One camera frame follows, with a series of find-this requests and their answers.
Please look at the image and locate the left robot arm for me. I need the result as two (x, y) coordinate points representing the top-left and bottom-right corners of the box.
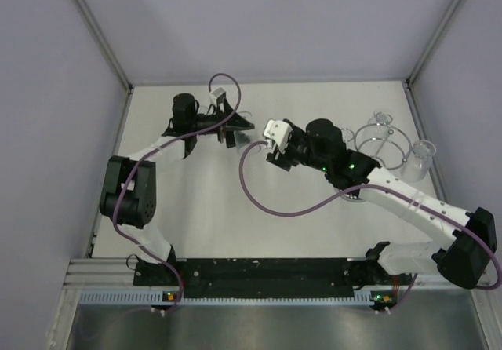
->
(99, 89), (255, 285)

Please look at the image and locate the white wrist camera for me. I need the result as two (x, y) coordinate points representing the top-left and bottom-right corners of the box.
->
(209, 87), (227, 107)
(263, 119), (293, 153)

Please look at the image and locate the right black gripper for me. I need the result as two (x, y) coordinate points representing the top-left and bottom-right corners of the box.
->
(267, 129), (330, 173)

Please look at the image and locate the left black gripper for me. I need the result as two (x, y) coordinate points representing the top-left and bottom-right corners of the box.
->
(190, 98), (254, 148)

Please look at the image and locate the chrome wine glass rack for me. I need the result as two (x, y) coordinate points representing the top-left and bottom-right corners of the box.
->
(333, 118), (413, 204)

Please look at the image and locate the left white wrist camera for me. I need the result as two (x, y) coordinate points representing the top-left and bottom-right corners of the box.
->
(209, 87), (227, 107)

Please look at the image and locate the aluminium frame post left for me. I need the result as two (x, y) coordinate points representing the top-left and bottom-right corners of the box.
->
(60, 0), (134, 92)

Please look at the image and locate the clear wine glass two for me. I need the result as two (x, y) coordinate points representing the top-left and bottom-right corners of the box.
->
(366, 108), (394, 133)

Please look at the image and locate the clear wine glass three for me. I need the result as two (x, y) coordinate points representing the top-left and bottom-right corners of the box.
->
(401, 140), (436, 183)

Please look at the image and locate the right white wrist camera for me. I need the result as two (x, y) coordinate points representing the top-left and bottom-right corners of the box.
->
(263, 119), (293, 153)

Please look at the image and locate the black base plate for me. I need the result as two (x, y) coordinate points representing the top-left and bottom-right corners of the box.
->
(133, 257), (415, 300)

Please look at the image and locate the aluminium frame post right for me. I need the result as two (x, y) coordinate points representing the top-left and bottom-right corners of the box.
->
(406, 0), (482, 88)

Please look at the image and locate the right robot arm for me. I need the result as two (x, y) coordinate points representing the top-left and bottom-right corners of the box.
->
(263, 118), (497, 290)

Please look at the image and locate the aluminium frame post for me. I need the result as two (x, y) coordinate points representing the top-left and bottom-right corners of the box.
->
(406, 0), (482, 88)
(60, 0), (134, 92)

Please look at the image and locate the clear wine glass four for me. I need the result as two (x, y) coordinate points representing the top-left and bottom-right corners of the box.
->
(225, 111), (256, 155)

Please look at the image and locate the grey cable duct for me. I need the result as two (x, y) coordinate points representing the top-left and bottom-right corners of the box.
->
(78, 289), (395, 307)

